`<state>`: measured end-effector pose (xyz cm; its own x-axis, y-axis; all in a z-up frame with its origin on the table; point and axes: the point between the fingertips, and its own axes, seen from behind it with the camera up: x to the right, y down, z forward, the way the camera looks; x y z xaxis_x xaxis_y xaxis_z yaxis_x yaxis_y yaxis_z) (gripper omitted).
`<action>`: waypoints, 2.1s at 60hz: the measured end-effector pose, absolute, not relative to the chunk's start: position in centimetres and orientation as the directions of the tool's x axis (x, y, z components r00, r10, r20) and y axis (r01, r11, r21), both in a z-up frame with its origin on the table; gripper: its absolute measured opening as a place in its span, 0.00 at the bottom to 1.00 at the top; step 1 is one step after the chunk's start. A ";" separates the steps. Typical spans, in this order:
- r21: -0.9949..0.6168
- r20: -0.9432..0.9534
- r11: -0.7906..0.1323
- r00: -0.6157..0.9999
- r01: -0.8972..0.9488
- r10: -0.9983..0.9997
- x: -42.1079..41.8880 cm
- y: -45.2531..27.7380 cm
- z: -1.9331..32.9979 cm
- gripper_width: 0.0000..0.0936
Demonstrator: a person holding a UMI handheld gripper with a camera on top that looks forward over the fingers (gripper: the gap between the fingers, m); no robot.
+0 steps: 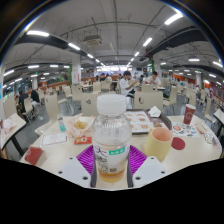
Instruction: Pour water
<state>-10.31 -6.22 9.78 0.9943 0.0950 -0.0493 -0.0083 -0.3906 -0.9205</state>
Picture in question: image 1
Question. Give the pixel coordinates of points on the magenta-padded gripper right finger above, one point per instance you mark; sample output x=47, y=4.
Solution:
x=148, y=171

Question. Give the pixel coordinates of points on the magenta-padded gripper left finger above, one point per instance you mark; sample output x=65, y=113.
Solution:
x=71, y=171

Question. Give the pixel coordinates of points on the clear tea bottle white cap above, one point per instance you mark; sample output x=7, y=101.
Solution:
x=111, y=133

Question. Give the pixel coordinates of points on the pale yellow cup pink inside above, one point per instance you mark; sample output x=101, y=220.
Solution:
x=156, y=146

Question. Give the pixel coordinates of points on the red sauce packet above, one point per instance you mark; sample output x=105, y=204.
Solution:
x=200, y=129
x=82, y=140

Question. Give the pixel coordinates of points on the white printed card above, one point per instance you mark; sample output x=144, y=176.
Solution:
x=54, y=139

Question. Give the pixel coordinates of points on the flat round red coaster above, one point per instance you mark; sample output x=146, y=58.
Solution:
x=178, y=143

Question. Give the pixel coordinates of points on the red carton box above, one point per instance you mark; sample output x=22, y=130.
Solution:
x=33, y=155

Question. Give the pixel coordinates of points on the paper food wrapper with fries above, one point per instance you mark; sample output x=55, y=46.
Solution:
x=79, y=126

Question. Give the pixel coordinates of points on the small teal bottle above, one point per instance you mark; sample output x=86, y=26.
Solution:
x=61, y=125

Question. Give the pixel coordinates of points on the printed paper tray liner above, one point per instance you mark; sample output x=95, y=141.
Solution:
x=141, y=121

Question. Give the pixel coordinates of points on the colourful printed flyer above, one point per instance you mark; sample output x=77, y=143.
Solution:
x=185, y=130

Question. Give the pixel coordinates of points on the crumpled white napkin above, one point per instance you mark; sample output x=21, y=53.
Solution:
x=154, y=112

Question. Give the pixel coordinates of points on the clear plastic packet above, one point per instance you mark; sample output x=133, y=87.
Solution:
x=209, y=137

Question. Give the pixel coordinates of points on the red paper cup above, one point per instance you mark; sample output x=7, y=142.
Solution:
x=189, y=115

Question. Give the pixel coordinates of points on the beige canteen chairs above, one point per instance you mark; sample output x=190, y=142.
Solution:
x=148, y=100

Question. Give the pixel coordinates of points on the white neighbouring table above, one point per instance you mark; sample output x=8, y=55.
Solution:
x=11, y=128

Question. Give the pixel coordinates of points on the person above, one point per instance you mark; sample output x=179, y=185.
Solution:
x=154, y=79
x=34, y=96
x=22, y=100
x=125, y=85

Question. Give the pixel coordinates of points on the ceiling air conditioner unit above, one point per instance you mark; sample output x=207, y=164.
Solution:
x=93, y=40

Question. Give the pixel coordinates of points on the ceiling strip lights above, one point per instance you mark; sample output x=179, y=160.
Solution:
x=37, y=33

